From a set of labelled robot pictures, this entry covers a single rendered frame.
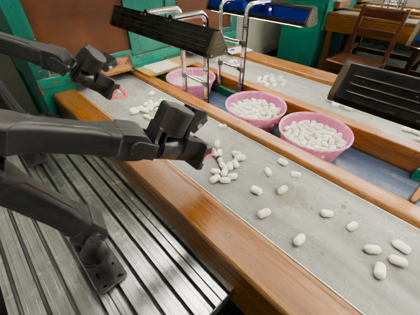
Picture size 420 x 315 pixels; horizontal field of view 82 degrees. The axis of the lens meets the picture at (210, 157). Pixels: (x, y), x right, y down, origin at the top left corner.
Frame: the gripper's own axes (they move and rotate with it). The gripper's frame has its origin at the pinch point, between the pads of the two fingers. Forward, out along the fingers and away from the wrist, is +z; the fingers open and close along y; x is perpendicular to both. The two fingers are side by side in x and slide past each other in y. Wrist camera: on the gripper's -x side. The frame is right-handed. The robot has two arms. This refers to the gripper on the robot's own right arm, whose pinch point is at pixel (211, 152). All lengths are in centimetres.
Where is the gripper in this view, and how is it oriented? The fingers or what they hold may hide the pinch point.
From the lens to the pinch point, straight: 68.3
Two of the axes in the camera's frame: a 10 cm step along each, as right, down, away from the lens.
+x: -3.8, 8.9, 2.4
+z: 6.2, 0.6, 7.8
